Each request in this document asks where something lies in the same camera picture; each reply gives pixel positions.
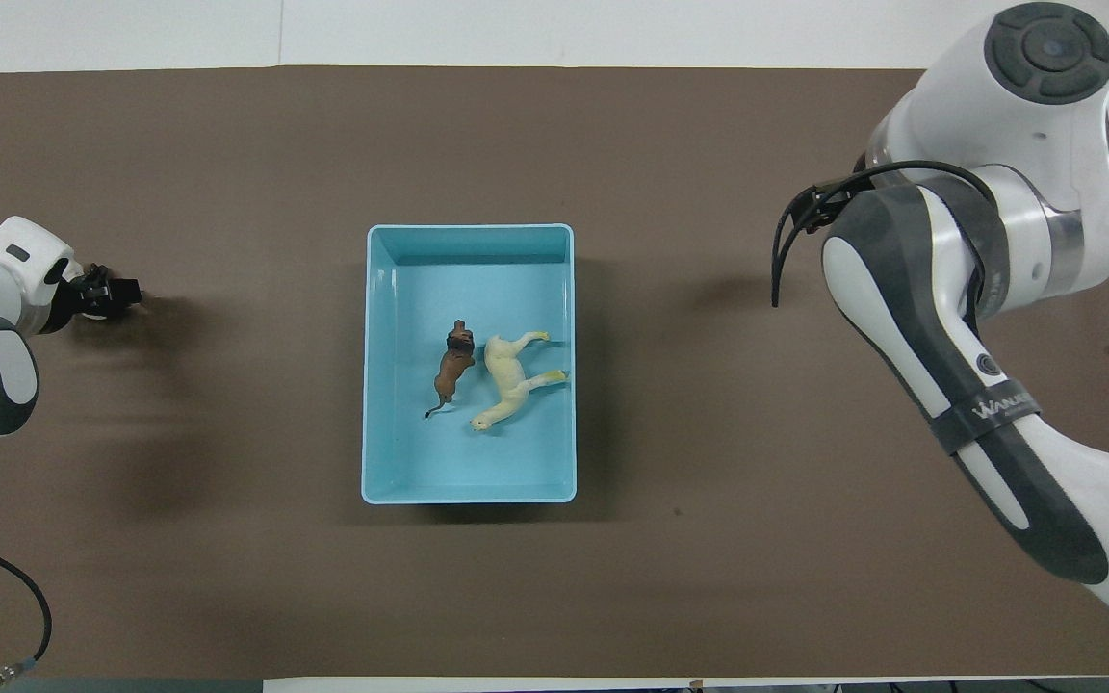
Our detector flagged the cream llama toy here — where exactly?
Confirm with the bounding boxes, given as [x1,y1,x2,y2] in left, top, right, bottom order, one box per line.
[470,331,571,432]

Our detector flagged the brown lion toy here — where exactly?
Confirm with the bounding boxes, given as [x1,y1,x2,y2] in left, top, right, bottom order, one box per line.
[423,320,477,420]

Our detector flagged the light blue storage box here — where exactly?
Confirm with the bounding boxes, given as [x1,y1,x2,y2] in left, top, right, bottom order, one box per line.
[361,223,578,505]

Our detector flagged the black velcro strap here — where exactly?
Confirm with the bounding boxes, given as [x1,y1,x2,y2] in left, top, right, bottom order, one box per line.
[920,173,1012,321]
[928,379,1044,455]

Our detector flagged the brown table mat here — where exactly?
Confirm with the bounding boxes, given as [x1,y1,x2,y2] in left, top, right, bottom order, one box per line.
[0,65,1109,680]

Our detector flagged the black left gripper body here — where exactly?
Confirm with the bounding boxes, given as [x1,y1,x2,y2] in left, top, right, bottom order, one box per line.
[71,263,118,321]

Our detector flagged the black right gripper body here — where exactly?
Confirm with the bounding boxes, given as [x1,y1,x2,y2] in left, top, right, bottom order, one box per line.
[798,182,854,235]

